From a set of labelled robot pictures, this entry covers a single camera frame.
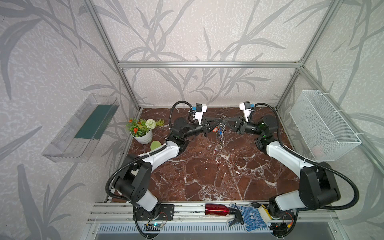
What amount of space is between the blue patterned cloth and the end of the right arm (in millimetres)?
393

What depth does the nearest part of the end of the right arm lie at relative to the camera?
655 millimetres

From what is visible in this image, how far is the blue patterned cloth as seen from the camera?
0.70 metres
